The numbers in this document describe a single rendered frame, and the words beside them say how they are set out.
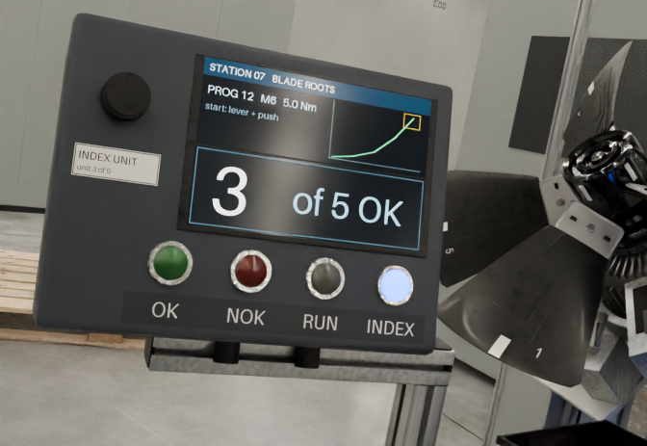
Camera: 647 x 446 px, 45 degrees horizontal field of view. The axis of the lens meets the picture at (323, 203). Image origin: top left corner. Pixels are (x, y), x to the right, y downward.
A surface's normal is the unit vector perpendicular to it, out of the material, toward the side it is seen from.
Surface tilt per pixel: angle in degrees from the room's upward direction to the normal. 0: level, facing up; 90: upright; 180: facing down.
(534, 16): 90
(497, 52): 90
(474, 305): 52
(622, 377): 77
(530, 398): 90
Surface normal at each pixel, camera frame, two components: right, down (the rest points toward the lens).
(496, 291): -0.25, -0.58
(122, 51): 0.36, -0.08
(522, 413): -0.93, -0.13
